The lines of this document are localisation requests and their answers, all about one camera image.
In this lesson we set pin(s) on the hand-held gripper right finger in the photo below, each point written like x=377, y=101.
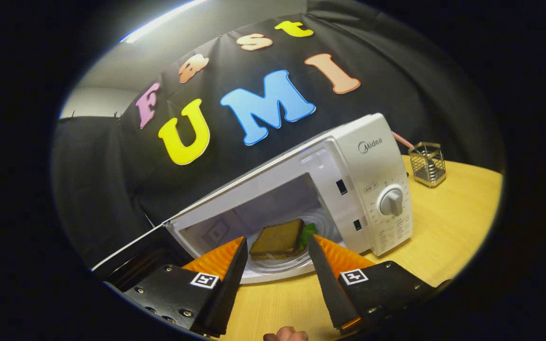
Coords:
x=332, y=293

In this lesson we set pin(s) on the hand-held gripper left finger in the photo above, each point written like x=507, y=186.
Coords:
x=228, y=293

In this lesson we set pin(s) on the brown bread lettuce sandwich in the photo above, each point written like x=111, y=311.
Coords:
x=275, y=239

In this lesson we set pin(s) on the white microwave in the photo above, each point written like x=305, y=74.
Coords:
x=368, y=137

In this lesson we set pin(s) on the red striped straw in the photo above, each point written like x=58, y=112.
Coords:
x=402, y=139

